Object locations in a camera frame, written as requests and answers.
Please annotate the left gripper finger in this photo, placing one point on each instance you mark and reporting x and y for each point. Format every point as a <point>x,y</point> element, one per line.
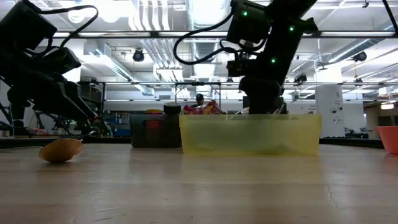
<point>71,100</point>

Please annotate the red white snack bag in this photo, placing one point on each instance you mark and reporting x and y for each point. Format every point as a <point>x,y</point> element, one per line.
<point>205,109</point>

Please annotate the dark jar yellow lid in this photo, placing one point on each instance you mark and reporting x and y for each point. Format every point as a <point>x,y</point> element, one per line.
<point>154,111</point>

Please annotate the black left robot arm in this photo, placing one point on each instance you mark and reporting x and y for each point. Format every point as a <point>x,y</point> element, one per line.
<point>25,26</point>

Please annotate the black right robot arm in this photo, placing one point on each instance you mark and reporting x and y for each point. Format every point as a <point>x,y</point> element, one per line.
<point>289,46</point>

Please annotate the yellow translucent plastic bin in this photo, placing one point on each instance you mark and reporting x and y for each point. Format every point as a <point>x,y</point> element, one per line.
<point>217,137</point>

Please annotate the person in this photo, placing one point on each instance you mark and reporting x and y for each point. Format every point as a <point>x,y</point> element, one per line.
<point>200,99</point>

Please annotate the grey translucent plastic bin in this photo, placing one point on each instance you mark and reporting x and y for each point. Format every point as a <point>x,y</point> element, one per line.
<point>140,133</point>

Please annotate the black overhead crossbar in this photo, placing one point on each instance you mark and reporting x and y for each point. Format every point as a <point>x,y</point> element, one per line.
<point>155,34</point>

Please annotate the orange plastic cup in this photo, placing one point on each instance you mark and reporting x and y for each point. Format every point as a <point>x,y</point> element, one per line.
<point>388,138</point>

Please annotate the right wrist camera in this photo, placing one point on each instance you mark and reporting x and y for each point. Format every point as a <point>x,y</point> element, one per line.
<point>237,68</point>

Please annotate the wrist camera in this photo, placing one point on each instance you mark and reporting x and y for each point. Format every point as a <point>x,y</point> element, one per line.
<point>237,68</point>
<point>62,61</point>

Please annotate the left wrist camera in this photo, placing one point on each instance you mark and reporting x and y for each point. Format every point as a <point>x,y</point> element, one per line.
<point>62,61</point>

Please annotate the black ceiling camera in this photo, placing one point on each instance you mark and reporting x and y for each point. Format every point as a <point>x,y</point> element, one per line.
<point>300,78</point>
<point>360,56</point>
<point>138,55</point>

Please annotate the black aluminium table frame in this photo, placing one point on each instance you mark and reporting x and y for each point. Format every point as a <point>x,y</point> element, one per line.
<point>93,140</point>

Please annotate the silver ventilation duct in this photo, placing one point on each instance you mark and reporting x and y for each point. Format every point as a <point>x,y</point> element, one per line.
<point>206,18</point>

